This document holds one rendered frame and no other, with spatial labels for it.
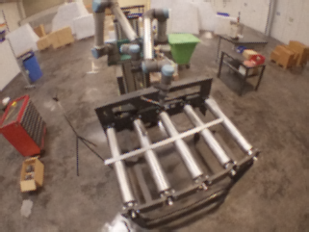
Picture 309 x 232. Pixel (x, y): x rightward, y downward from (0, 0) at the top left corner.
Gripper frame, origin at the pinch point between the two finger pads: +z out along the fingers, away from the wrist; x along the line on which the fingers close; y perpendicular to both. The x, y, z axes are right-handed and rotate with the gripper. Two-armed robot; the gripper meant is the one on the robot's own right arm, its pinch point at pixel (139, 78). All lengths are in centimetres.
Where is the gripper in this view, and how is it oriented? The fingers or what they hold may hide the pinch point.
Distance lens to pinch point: 156.8
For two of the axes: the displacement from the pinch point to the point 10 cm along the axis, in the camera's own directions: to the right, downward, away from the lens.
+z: 0.6, 7.1, 7.0
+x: -9.4, 2.8, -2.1
